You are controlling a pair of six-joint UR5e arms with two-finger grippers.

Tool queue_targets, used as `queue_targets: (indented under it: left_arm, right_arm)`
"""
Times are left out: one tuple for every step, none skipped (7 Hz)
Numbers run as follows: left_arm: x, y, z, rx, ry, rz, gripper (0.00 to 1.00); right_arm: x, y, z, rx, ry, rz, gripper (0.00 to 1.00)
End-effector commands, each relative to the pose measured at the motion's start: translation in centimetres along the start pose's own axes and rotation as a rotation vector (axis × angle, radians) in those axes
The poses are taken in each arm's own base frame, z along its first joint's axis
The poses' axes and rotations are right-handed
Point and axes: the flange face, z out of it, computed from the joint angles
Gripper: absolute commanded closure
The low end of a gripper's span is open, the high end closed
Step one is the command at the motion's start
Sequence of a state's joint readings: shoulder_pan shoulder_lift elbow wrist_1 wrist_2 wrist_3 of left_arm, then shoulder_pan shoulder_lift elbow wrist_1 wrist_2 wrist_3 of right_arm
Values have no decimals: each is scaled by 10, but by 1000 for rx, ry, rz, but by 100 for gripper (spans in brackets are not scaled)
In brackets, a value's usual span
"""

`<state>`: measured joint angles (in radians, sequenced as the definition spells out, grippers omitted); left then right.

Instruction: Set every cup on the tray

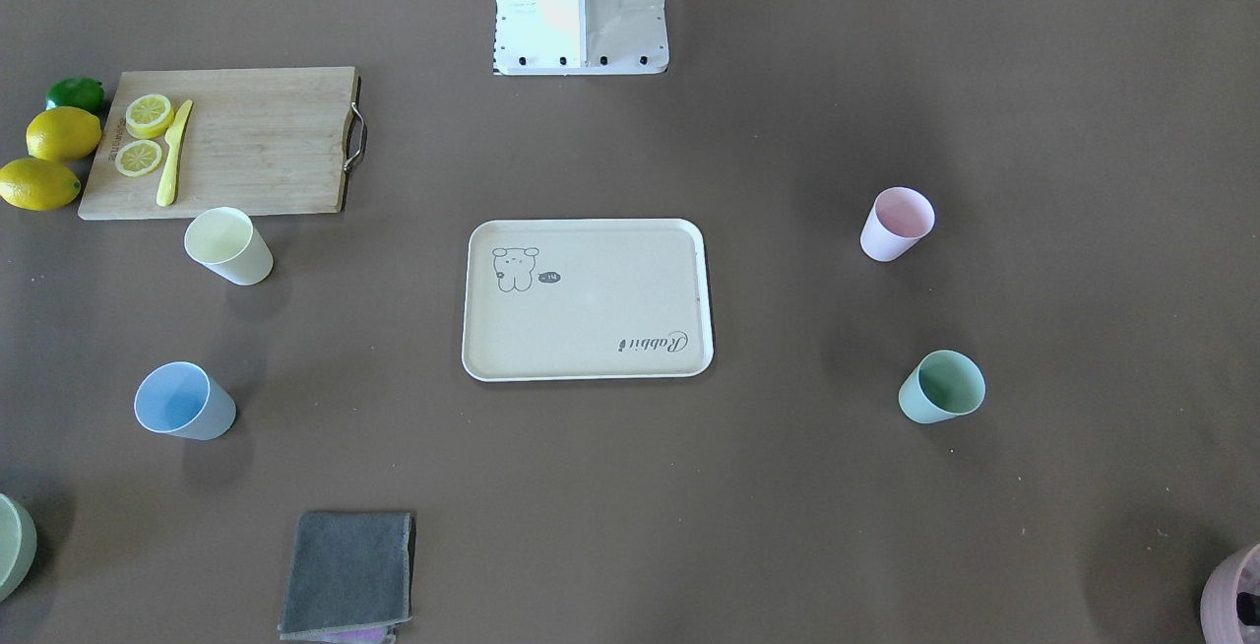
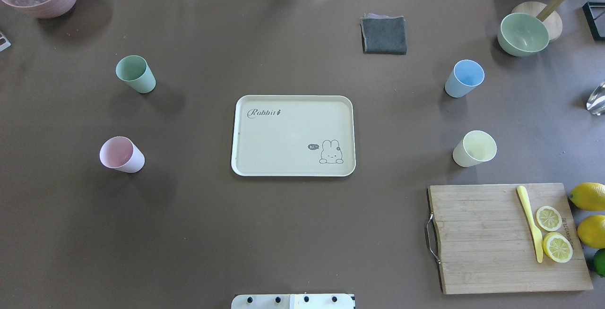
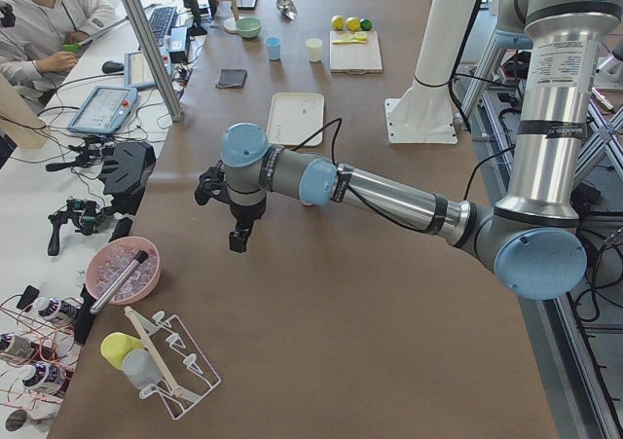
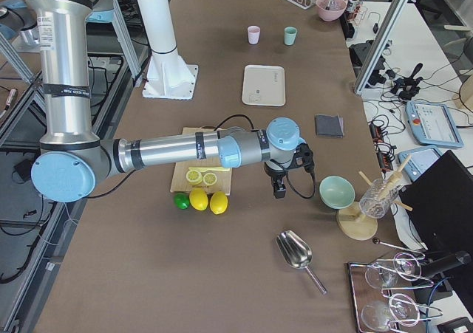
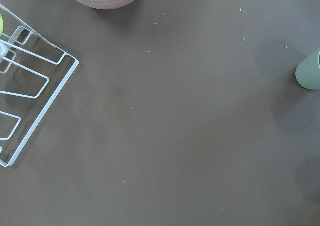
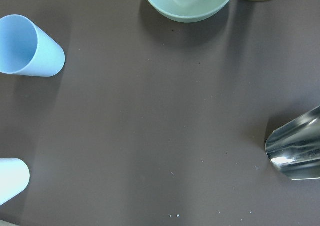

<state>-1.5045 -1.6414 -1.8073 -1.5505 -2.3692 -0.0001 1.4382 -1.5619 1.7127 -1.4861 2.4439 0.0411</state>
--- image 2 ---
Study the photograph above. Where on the cream yellow plastic cup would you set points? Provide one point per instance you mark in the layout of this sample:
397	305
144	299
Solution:
476	147

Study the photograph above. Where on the blue plastic cup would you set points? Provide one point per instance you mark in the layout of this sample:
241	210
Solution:
465	76

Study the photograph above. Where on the green plastic cup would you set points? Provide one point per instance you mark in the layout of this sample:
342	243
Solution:
135	72

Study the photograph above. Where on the pink plastic cup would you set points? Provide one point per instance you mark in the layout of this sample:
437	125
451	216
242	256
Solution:
121	154

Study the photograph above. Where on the cream rabbit tray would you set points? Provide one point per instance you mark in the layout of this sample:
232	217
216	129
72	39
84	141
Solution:
293	135

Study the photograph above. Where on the dark grey folded cloth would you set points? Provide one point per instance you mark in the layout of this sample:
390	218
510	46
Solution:
384	34

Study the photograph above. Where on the wooden cutting board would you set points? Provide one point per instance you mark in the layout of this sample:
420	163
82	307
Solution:
484	244

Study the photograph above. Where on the green bowl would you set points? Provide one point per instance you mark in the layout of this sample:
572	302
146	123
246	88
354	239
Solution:
522	35

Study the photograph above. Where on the yellow plastic knife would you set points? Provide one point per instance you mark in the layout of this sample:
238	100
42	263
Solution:
536	234

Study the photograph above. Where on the upper lemon slice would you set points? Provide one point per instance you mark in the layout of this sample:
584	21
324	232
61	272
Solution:
548	218

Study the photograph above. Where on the wooden cup stand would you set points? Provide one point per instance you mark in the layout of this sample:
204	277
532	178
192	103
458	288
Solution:
545	13

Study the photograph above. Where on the whole lemon near bowl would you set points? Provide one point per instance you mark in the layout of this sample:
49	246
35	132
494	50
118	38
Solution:
589	196

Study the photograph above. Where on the metal scoop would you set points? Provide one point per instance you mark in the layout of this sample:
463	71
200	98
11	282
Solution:
596	101

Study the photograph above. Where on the whole lemon middle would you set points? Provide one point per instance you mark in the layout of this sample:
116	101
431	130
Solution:
591	231

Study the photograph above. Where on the black metal glass rack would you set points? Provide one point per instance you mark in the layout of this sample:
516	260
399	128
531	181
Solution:
594	14

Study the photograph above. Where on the green lime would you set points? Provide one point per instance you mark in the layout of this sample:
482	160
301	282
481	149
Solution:
599	262

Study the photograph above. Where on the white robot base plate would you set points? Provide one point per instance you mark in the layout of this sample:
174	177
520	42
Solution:
294	301

